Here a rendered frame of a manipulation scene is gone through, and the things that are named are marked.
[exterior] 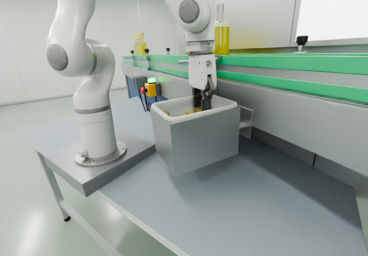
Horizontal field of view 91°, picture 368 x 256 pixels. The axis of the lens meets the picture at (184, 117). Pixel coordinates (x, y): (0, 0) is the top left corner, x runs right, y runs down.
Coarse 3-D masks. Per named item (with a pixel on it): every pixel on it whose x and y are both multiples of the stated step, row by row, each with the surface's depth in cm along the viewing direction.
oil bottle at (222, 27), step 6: (216, 24) 67; (222, 24) 67; (228, 24) 68; (216, 30) 68; (222, 30) 68; (228, 30) 69; (216, 36) 69; (222, 36) 69; (228, 36) 70; (216, 42) 69; (222, 42) 69; (228, 42) 70; (216, 48) 70; (222, 48) 70; (228, 48) 71; (216, 54) 71; (222, 54) 71; (228, 54) 72
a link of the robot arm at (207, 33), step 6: (210, 0) 45; (210, 6) 45; (210, 12) 44; (210, 18) 45; (210, 24) 47; (186, 30) 48; (204, 30) 47; (210, 30) 48; (186, 36) 50; (192, 36) 48; (198, 36) 48; (204, 36) 48; (210, 36) 48; (186, 42) 52
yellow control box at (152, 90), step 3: (147, 84) 99; (150, 84) 99; (153, 84) 100; (156, 84) 100; (159, 84) 101; (147, 87) 100; (150, 87) 99; (153, 87) 100; (156, 87) 101; (159, 87) 102; (147, 90) 101; (150, 90) 100; (153, 90) 101; (156, 90) 102; (159, 90) 102; (147, 93) 103; (150, 93) 100; (153, 93) 101; (156, 93) 102; (159, 93) 103; (150, 96) 101
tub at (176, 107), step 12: (192, 96) 63; (216, 96) 60; (156, 108) 52; (168, 108) 59; (180, 108) 61; (192, 108) 63; (216, 108) 49; (228, 108) 50; (168, 120) 44; (180, 120) 44
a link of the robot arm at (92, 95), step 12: (96, 48) 59; (108, 48) 65; (96, 60) 58; (108, 60) 64; (96, 72) 62; (108, 72) 66; (84, 84) 64; (96, 84) 64; (108, 84) 65; (84, 96) 59; (96, 96) 61; (108, 96) 66; (84, 108) 60; (96, 108) 61; (108, 108) 65
